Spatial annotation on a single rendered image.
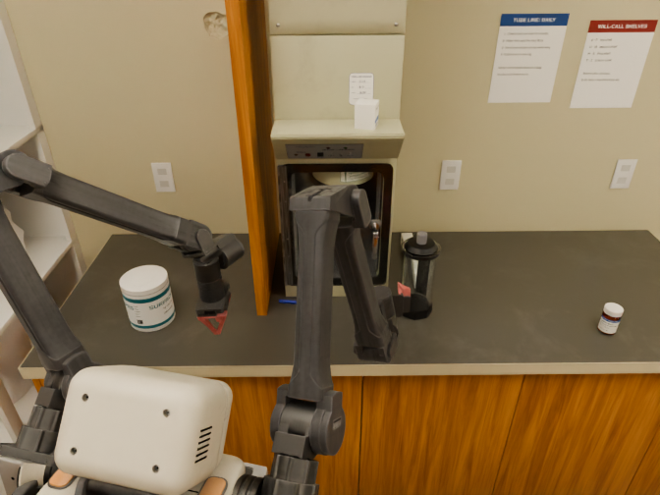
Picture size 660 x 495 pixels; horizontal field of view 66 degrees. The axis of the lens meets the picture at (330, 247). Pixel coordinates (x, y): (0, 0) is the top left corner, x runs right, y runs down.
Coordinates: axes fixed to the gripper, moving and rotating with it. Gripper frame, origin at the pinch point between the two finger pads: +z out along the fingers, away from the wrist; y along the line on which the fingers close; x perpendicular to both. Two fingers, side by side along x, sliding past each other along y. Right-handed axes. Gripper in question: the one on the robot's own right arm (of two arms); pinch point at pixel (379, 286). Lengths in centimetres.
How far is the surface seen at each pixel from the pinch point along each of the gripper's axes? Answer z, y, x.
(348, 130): 10.1, 7.6, -38.6
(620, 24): 62, -78, -55
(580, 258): 44, -74, 19
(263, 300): 11.9, 33.0, 12.0
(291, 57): 18, 21, -54
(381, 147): 11.5, -0.7, -33.5
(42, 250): 51, 120, 15
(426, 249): 10.3, -13.4, -4.8
